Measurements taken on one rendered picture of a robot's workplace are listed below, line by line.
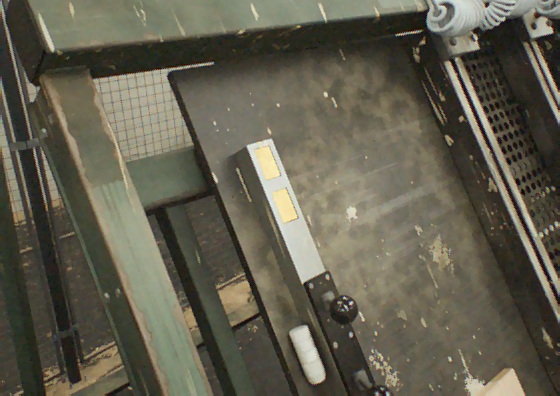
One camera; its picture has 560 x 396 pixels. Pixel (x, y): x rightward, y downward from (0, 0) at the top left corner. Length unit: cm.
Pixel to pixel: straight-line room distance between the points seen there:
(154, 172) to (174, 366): 28
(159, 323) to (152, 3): 41
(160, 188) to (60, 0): 28
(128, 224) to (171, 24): 27
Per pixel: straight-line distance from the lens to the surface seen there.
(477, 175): 117
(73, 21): 71
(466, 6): 103
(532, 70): 144
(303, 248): 81
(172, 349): 68
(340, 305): 69
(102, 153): 70
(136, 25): 73
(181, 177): 82
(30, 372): 169
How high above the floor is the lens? 194
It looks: 20 degrees down
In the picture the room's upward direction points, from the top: 3 degrees counter-clockwise
